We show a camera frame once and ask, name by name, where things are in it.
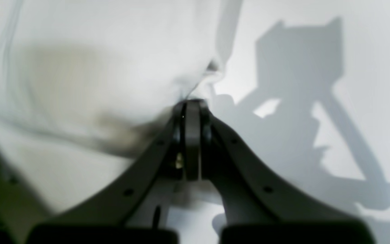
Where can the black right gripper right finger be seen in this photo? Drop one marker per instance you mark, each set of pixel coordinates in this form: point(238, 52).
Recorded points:
point(260, 206)

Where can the beige T-shirt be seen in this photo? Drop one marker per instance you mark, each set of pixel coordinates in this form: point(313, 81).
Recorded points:
point(85, 85)

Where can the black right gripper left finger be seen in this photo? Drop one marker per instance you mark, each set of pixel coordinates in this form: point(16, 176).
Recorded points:
point(133, 208)

